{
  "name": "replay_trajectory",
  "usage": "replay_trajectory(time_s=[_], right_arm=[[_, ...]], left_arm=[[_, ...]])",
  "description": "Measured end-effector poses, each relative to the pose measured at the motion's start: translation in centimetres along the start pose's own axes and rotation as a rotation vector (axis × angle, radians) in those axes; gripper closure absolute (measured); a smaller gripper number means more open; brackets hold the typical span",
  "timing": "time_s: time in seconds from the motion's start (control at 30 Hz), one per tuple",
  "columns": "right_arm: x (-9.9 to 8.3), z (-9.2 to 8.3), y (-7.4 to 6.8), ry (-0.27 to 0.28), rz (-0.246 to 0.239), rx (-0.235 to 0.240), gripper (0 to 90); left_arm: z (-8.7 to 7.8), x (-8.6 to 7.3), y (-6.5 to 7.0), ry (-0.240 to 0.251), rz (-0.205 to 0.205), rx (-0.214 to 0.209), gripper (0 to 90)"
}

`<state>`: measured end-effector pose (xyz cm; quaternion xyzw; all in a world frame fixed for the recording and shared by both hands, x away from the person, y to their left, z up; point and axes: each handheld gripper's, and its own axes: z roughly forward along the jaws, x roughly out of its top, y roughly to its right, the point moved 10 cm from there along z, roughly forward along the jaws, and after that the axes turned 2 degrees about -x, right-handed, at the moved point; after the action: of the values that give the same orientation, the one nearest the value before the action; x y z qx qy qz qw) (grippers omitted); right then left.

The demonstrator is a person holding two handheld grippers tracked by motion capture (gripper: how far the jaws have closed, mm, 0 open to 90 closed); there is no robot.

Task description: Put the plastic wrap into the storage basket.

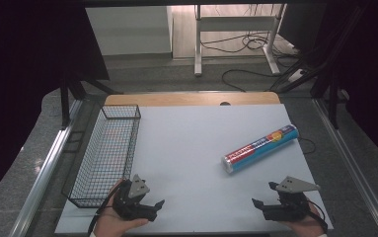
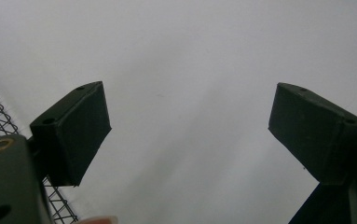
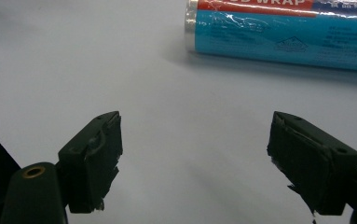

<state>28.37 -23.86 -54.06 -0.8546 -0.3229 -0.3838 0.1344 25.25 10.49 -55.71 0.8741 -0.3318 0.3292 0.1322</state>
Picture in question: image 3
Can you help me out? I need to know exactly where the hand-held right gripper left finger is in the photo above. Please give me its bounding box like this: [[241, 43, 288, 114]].
[[57, 110, 124, 215]]

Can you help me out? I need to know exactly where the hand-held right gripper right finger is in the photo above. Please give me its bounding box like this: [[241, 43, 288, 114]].
[[267, 110, 357, 217]]

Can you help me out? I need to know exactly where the blue food wrap roll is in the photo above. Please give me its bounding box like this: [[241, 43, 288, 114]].
[[184, 0, 357, 74]]

